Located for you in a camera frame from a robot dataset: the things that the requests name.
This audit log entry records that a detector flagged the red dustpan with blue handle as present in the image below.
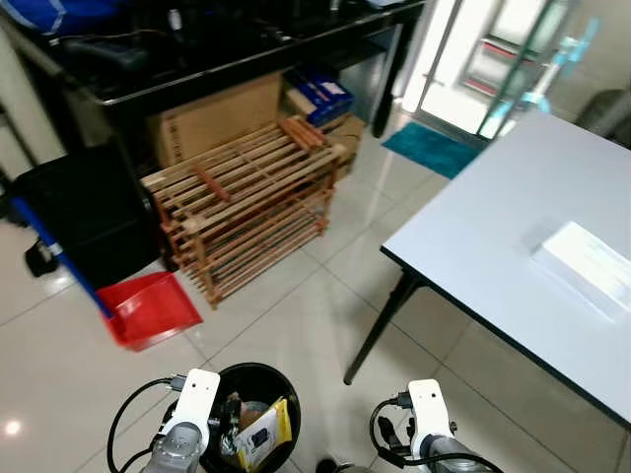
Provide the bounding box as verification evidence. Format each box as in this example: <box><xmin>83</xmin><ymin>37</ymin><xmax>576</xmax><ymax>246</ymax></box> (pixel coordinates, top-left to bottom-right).
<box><xmin>8</xmin><ymin>197</ymin><xmax>203</xmax><ymax>353</ymax></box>

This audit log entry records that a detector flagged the black caster wheel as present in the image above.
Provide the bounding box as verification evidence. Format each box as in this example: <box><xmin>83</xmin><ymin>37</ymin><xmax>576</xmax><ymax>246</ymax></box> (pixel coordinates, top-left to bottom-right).
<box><xmin>25</xmin><ymin>241</ymin><xmax>58</xmax><ymax>277</ymax></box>

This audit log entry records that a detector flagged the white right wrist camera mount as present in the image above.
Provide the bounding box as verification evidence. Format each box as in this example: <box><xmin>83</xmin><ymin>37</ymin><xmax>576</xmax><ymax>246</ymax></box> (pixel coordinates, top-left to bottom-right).
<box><xmin>407</xmin><ymin>379</ymin><xmax>455</xmax><ymax>459</ymax></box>

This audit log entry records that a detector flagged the wooden slatted shoe rack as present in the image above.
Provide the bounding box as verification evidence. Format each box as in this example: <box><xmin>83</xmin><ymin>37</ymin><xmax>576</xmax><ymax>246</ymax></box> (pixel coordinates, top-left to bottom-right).
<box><xmin>141</xmin><ymin>116</ymin><xmax>343</xmax><ymax>309</ymax></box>

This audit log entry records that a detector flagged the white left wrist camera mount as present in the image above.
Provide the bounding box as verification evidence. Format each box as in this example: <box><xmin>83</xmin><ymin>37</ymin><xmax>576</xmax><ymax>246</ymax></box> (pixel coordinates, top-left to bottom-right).
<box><xmin>168</xmin><ymin>370</ymin><xmax>221</xmax><ymax>446</ymax></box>

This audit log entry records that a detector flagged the black desk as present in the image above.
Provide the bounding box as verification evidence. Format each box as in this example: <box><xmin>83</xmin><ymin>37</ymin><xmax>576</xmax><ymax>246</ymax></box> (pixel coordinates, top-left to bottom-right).
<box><xmin>0</xmin><ymin>0</ymin><xmax>427</xmax><ymax>169</ymax></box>

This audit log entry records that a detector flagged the brown paper trash piece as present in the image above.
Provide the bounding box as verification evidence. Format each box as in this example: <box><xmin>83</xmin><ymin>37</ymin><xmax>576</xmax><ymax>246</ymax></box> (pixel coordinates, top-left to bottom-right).
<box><xmin>222</xmin><ymin>392</ymin><xmax>245</xmax><ymax>435</ymax></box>

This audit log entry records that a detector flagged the small brown cardboard box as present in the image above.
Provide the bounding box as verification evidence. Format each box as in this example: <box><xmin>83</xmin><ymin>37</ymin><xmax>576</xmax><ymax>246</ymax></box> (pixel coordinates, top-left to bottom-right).
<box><xmin>286</xmin><ymin>89</ymin><xmax>368</xmax><ymax>178</ymax></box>

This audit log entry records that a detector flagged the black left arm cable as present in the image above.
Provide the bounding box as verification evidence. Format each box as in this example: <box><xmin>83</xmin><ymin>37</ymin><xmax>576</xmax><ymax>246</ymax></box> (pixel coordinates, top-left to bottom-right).
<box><xmin>106</xmin><ymin>374</ymin><xmax>188</xmax><ymax>473</ymax></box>

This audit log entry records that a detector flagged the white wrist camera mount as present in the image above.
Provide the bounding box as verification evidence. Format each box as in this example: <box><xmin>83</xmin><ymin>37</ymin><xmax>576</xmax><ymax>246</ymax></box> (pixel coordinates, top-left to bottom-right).
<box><xmin>407</xmin><ymin>379</ymin><xmax>455</xmax><ymax>459</ymax></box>
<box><xmin>168</xmin><ymin>370</ymin><xmax>221</xmax><ymax>446</ymax></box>

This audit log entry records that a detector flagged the light blue mop handle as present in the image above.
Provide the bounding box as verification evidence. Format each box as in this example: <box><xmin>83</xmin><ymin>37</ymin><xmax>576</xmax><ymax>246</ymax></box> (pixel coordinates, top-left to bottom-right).
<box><xmin>521</xmin><ymin>18</ymin><xmax>599</xmax><ymax>111</ymax></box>

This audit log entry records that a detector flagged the yellow snack packet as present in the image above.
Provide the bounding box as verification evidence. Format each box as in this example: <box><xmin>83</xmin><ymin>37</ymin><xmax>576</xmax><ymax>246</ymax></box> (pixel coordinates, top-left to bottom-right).
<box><xmin>235</xmin><ymin>397</ymin><xmax>294</xmax><ymax>471</ymax></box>

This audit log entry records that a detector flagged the large brown cardboard box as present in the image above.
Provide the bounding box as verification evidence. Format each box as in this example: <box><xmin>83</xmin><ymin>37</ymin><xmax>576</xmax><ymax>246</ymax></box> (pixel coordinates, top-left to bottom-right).
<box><xmin>148</xmin><ymin>72</ymin><xmax>287</xmax><ymax>169</ymax></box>

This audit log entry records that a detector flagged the white table with black legs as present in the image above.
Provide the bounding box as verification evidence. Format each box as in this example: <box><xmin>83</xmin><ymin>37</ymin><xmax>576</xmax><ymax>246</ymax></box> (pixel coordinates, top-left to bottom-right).
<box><xmin>343</xmin><ymin>108</ymin><xmax>631</xmax><ymax>427</ymax></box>

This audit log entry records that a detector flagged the blue bag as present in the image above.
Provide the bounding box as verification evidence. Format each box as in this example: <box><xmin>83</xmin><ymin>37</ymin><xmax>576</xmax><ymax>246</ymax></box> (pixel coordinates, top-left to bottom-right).
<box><xmin>0</xmin><ymin>0</ymin><xmax>124</xmax><ymax>37</ymax></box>

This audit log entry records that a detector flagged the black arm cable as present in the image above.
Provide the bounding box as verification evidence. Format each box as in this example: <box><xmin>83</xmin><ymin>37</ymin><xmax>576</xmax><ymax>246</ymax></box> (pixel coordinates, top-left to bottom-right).
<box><xmin>370</xmin><ymin>394</ymin><xmax>504</xmax><ymax>473</ymax></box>
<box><xmin>106</xmin><ymin>374</ymin><xmax>188</xmax><ymax>473</ymax></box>

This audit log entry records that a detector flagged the teal floor mat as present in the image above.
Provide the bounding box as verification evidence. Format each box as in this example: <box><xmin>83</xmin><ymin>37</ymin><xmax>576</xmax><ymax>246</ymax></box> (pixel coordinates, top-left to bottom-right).
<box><xmin>382</xmin><ymin>121</ymin><xmax>484</xmax><ymax>180</ymax></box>

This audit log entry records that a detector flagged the dark robot right foot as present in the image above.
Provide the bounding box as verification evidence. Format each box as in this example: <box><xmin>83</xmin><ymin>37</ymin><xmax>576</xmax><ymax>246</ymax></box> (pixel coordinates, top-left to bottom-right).
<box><xmin>314</xmin><ymin>456</ymin><xmax>358</xmax><ymax>473</ymax></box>

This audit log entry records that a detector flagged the black round rubbish bin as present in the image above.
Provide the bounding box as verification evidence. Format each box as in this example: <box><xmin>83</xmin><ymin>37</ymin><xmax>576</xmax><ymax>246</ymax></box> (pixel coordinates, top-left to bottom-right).
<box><xmin>197</xmin><ymin>363</ymin><xmax>302</xmax><ymax>473</ymax></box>

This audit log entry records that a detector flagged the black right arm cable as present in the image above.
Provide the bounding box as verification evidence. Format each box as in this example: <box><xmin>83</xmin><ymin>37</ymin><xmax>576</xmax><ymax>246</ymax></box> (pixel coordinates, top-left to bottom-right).
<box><xmin>370</xmin><ymin>394</ymin><xmax>504</xmax><ymax>473</ymax></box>

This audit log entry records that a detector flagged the blue printed box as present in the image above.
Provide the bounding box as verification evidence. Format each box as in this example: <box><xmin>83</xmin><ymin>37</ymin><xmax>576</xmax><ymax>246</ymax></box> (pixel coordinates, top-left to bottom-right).
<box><xmin>284</xmin><ymin>66</ymin><xmax>356</xmax><ymax>126</ymax></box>

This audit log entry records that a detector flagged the glass door with metal frame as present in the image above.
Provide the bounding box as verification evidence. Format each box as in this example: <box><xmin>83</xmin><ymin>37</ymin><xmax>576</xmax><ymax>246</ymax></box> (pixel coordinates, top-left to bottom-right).
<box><xmin>399</xmin><ymin>0</ymin><xmax>583</xmax><ymax>139</ymax></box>

